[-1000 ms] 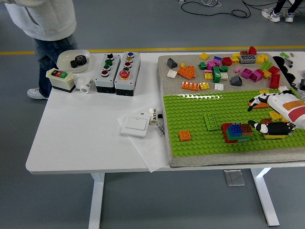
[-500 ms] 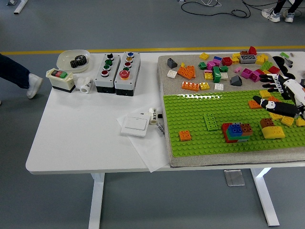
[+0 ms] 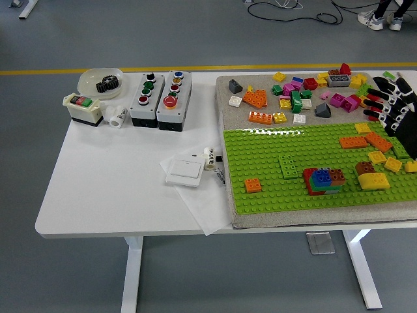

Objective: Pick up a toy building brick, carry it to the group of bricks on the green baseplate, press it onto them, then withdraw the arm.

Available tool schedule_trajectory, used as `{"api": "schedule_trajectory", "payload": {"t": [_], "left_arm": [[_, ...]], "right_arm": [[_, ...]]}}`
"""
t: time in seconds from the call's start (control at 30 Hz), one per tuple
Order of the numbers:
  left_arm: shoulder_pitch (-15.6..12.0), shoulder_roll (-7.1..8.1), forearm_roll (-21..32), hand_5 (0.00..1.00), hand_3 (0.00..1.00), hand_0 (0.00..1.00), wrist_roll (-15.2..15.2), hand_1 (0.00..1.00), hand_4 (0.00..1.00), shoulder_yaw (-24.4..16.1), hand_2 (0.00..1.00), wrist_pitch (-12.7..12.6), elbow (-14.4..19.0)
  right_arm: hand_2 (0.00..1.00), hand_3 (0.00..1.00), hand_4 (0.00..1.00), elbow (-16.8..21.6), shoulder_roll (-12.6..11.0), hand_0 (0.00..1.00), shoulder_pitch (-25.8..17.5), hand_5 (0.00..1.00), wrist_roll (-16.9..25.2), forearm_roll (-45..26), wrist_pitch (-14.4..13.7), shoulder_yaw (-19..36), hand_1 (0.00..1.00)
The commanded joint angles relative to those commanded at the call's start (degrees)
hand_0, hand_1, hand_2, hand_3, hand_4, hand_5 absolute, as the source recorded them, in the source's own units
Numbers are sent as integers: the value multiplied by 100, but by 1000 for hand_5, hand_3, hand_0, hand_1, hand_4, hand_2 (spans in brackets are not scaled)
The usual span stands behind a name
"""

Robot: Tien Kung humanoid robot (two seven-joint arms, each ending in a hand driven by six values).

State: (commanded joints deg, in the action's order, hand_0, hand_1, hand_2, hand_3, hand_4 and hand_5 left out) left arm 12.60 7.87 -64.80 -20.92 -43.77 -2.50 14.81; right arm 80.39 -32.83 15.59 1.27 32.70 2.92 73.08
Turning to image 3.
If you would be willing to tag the yellow square brick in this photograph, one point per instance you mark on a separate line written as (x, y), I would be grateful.
(376, 157)
(323, 78)
(392, 164)
(411, 167)
(285, 104)
(362, 128)
(279, 117)
(362, 101)
(279, 76)

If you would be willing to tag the white plastic bowl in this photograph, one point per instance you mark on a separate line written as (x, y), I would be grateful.
(86, 83)

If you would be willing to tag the orange square brick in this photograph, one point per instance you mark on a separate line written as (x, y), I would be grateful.
(252, 186)

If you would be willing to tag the white tee pipe fitting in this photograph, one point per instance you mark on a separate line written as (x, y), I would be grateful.
(107, 112)

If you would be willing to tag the dark grey slope brick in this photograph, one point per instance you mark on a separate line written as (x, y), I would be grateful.
(234, 86)
(322, 110)

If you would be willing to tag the yellow curved brick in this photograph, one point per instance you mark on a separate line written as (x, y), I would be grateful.
(373, 181)

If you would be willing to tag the person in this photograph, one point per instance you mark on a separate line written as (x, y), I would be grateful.
(371, 20)

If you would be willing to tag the long grey brick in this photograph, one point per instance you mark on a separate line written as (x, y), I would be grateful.
(339, 81)

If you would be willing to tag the white wall switch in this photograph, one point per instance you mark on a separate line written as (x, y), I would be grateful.
(185, 171)

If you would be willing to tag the small white pipe coupling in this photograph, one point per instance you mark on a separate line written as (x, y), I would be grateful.
(208, 161)

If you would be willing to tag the long orange brick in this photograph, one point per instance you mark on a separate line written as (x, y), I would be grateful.
(353, 143)
(260, 118)
(378, 142)

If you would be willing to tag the grey emergency-stop control box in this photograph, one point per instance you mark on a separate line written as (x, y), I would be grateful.
(183, 98)

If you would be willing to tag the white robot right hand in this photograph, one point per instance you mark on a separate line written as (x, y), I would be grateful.
(405, 124)

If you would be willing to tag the cream red-green switch box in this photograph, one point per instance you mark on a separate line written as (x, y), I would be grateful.
(84, 114)

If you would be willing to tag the lime green plate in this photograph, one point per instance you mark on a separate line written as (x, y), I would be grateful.
(399, 150)
(288, 167)

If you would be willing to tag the red slope brick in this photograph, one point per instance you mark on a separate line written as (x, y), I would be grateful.
(345, 69)

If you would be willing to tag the magenta brick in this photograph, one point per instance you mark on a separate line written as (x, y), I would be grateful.
(296, 85)
(351, 103)
(288, 88)
(336, 100)

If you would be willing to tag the small brown brick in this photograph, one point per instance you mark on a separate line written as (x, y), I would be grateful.
(333, 72)

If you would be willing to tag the pink flat brick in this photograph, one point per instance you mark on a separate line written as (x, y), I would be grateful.
(285, 97)

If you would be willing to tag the white printed label strip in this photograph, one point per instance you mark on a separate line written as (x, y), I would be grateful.
(220, 177)

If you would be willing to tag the small blue brick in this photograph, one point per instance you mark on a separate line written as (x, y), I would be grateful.
(298, 80)

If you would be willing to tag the long red brick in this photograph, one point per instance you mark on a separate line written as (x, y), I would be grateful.
(374, 118)

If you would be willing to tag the brown square brick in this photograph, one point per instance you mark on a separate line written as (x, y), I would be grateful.
(364, 168)
(337, 177)

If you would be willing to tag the grey four-button control box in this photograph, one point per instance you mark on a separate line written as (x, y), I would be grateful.
(153, 101)

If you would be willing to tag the blue square brick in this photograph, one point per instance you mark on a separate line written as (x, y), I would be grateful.
(320, 177)

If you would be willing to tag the small metal screw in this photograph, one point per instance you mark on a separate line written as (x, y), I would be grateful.
(399, 75)

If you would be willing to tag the grey foam mat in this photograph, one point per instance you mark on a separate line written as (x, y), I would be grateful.
(293, 219)

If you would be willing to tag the large white pipe coupling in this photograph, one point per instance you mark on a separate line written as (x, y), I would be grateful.
(119, 118)

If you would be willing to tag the long green brick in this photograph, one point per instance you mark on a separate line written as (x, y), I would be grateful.
(312, 186)
(296, 101)

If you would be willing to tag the green brick baseplate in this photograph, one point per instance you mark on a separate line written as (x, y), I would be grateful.
(260, 156)

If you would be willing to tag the white table leg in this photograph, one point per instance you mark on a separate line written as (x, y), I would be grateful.
(132, 277)
(363, 270)

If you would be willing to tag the black metal gear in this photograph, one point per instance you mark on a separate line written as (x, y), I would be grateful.
(101, 87)
(111, 81)

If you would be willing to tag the white flat brick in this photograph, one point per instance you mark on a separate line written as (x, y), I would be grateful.
(299, 118)
(307, 103)
(235, 101)

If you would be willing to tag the white paper sheet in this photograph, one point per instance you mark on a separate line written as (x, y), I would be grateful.
(202, 208)

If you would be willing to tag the lime green brick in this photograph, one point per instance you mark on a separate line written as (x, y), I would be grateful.
(363, 90)

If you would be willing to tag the metal floor plate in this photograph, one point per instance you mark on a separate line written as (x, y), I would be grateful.
(321, 243)

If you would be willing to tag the small lime green piece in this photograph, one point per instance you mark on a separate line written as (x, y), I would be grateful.
(388, 74)

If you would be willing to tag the small green brick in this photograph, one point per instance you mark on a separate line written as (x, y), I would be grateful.
(277, 89)
(306, 94)

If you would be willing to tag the small pink piece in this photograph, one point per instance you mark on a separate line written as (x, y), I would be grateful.
(325, 95)

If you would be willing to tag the white furniture foot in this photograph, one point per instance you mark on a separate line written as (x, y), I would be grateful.
(28, 9)

